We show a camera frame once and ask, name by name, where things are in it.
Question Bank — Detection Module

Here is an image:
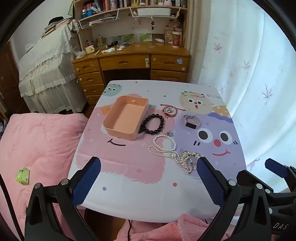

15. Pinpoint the pink fleece blanket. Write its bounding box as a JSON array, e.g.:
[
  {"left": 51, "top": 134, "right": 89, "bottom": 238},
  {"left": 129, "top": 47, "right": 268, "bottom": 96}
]
[{"left": 0, "top": 113, "right": 241, "bottom": 241}]

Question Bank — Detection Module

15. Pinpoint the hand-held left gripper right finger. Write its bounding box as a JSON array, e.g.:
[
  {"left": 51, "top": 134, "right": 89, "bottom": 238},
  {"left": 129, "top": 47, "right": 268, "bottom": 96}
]
[{"left": 196, "top": 157, "right": 271, "bottom": 241}]

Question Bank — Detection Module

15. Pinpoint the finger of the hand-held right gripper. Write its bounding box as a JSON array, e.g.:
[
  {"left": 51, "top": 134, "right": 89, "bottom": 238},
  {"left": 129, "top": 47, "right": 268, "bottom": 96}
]
[
  {"left": 236, "top": 170, "right": 279, "bottom": 200},
  {"left": 265, "top": 158, "right": 296, "bottom": 179}
]

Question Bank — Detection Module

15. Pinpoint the wooden bookshelf hutch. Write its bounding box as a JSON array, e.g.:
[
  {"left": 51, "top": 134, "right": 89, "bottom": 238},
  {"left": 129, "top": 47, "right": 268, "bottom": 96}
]
[{"left": 73, "top": 0, "right": 189, "bottom": 47}]

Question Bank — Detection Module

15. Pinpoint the orange plastic box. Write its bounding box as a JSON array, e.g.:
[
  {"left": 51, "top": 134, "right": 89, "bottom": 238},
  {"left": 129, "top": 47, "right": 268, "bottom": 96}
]
[{"left": 103, "top": 95, "right": 149, "bottom": 141}]

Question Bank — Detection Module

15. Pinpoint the thin black cable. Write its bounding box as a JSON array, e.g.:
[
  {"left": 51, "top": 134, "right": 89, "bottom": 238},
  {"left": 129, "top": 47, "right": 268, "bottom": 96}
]
[{"left": 127, "top": 219, "right": 134, "bottom": 241}]

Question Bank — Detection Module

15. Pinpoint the red string bracelet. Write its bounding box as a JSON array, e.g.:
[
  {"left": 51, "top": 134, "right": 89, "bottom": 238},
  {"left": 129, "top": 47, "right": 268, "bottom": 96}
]
[{"left": 160, "top": 103, "right": 186, "bottom": 118}]

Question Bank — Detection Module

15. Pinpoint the green tissue packet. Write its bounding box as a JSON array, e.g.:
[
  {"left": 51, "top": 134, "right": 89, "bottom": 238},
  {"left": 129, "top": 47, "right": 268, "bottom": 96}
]
[{"left": 16, "top": 168, "right": 31, "bottom": 185}]

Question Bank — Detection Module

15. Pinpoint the red paper cup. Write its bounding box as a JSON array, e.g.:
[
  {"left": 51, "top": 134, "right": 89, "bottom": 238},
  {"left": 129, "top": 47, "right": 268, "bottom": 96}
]
[{"left": 171, "top": 32, "right": 183, "bottom": 48}]

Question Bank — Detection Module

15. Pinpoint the white wire hanging rack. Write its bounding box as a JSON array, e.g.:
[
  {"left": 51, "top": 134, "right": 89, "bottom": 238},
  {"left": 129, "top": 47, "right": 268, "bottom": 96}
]
[
  {"left": 129, "top": 6, "right": 182, "bottom": 19},
  {"left": 79, "top": 8, "right": 120, "bottom": 29}
]

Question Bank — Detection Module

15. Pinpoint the wooden desk with drawers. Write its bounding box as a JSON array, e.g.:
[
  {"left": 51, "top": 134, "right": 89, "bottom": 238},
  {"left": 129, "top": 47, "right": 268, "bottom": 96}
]
[{"left": 72, "top": 42, "right": 191, "bottom": 106}]

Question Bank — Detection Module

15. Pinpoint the stack of books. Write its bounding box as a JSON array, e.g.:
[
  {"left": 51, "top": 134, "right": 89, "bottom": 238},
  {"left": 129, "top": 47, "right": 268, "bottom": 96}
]
[{"left": 42, "top": 16, "right": 70, "bottom": 37}]

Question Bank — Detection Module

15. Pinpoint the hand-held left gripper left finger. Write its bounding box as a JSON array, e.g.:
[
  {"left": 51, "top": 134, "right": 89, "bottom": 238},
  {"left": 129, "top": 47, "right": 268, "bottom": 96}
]
[{"left": 24, "top": 156, "right": 102, "bottom": 241}]

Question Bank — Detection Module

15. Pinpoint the white pearl necklace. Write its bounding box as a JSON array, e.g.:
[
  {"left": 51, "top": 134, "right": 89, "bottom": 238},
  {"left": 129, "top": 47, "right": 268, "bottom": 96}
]
[{"left": 148, "top": 134, "right": 179, "bottom": 160}]

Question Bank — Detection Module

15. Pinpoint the white flower print curtain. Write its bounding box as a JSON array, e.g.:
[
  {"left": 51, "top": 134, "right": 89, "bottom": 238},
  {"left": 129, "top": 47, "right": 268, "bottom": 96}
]
[{"left": 185, "top": 0, "right": 296, "bottom": 193}]

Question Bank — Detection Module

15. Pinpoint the black bead bracelet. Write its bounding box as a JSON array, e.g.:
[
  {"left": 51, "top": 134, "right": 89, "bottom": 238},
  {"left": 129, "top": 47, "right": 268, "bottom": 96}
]
[{"left": 140, "top": 113, "right": 165, "bottom": 135}]

